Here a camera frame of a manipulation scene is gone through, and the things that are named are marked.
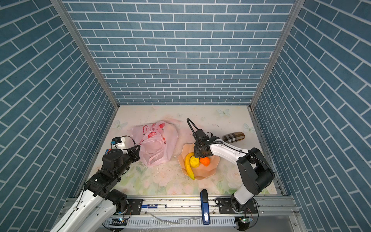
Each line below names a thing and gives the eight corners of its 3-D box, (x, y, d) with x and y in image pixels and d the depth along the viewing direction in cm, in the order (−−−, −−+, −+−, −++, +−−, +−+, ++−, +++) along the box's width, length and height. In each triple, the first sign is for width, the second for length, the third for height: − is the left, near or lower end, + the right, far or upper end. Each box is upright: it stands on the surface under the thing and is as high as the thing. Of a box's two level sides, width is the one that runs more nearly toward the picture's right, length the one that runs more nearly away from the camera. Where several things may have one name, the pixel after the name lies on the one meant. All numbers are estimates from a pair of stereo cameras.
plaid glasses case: (225, 145, 100) (226, 141, 97) (221, 138, 104) (222, 135, 100) (245, 140, 103) (247, 136, 100) (241, 133, 106) (243, 130, 103)
